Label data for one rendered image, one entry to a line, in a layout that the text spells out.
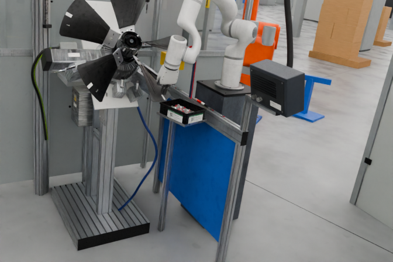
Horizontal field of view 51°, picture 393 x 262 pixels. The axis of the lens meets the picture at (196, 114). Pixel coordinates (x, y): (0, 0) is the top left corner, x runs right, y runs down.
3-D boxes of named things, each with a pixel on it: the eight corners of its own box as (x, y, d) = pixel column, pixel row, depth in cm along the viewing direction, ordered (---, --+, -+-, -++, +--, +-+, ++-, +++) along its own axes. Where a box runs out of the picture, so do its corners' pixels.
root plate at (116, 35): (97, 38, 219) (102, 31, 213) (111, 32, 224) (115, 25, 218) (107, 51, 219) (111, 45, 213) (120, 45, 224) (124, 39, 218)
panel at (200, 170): (158, 179, 305) (166, 95, 283) (158, 178, 306) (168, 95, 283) (220, 244, 241) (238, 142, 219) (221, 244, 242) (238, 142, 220)
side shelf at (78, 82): (57, 75, 275) (57, 71, 274) (108, 74, 294) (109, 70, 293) (66, 86, 256) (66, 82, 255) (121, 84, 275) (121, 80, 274)
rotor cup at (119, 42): (106, 45, 222) (113, 33, 211) (126, 35, 230) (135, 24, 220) (121, 67, 222) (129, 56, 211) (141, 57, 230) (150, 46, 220)
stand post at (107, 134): (95, 221, 267) (102, 88, 236) (108, 219, 271) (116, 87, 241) (97, 225, 263) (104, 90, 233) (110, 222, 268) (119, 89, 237)
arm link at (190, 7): (214, 10, 210) (195, 66, 211) (185, 0, 210) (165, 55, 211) (215, 6, 201) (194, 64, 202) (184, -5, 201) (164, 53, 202)
